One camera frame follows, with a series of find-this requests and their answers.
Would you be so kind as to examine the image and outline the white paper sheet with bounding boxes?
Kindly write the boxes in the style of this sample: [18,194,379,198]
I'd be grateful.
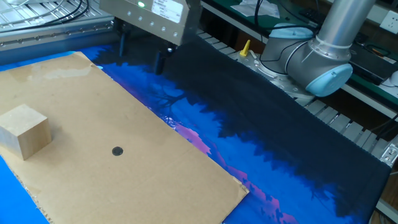
[230,0,280,19]

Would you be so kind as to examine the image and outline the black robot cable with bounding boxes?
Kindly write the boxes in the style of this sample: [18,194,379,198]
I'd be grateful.
[254,0,321,35]

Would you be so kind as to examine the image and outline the silver Schunk gripper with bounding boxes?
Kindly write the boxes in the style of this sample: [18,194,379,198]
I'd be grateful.
[99,0,203,75]

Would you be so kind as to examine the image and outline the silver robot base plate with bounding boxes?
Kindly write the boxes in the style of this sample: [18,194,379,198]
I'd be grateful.
[236,51,317,100]

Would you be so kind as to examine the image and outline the blue forest print cloth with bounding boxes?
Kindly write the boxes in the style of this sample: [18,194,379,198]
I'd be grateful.
[0,34,392,224]

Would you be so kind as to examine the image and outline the brown cardboard sheet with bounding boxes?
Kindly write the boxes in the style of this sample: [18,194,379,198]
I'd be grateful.
[0,51,249,224]

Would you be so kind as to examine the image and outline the aluminium table rail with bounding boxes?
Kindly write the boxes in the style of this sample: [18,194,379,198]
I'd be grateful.
[0,15,118,66]

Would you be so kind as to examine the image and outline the thin black table cables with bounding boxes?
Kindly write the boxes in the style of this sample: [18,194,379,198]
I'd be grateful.
[0,0,91,32]

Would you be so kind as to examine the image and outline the black flat device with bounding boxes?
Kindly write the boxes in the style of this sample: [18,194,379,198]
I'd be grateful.
[348,40,398,86]

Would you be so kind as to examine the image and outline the aluminium corner bracket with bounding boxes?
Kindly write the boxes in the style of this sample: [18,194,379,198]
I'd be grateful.
[379,142,398,166]

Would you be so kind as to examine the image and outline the large wooden cube block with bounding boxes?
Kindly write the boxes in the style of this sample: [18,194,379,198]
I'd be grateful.
[0,103,53,161]

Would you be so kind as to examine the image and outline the small yellow object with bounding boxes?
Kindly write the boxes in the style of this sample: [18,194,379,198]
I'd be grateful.
[238,39,259,63]

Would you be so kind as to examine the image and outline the white wall socket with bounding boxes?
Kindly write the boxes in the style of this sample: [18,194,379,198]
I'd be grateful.
[379,10,398,35]

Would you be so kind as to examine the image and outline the white zip tie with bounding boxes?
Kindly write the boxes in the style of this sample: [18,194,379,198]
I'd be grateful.
[303,35,352,65]

